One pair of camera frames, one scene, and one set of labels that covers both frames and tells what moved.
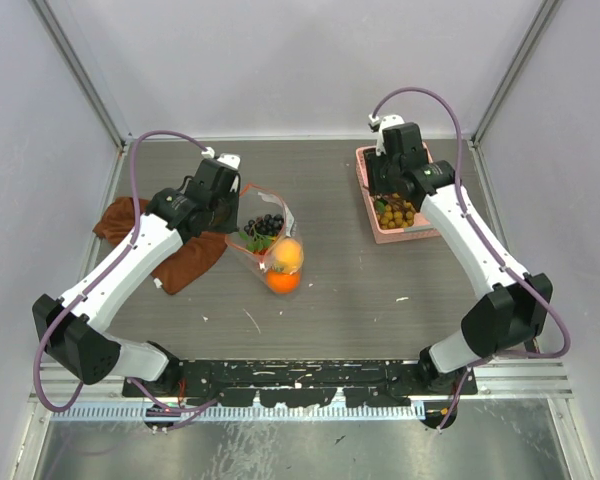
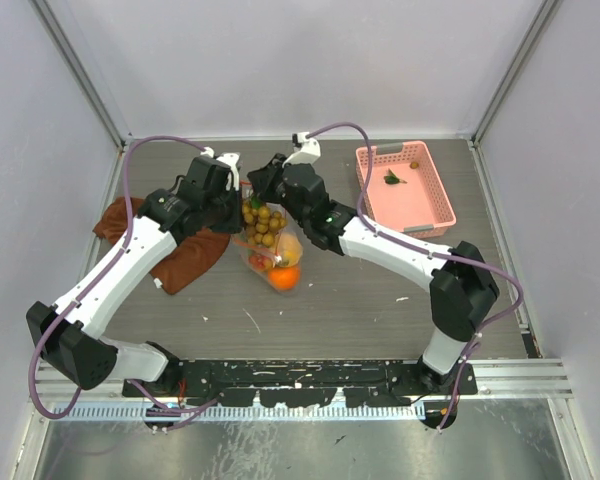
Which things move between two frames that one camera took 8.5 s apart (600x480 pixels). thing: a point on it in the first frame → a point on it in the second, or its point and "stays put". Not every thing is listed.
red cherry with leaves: x=257 y=244 → x=259 y=261
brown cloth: x=183 y=265 stays put
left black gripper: x=229 y=225 stays put
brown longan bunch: x=396 y=215 → x=260 y=223
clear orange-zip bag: x=267 y=240 stays put
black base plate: x=306 y=384 stays put
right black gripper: x=377 y=186 → x=264 y=179
